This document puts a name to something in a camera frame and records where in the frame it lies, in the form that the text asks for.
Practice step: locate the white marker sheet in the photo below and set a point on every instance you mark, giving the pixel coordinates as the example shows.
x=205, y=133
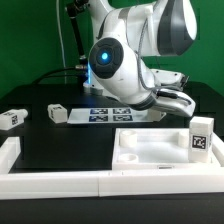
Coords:
x=106, y=115

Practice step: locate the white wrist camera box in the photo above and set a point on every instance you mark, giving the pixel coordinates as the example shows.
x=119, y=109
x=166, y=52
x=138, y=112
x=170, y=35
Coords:
x=170, y=79

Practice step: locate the white square table top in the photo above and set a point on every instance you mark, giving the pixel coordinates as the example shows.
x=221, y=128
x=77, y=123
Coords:
x=157, y=148

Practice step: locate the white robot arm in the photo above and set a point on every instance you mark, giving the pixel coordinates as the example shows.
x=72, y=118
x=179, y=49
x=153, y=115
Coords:
x=123, y=37

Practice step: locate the white U-shaped fence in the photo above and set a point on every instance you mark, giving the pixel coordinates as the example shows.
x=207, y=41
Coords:
x=100, y=183

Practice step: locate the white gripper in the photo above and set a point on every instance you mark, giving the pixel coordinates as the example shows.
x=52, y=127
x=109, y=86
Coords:
x=174, y=102

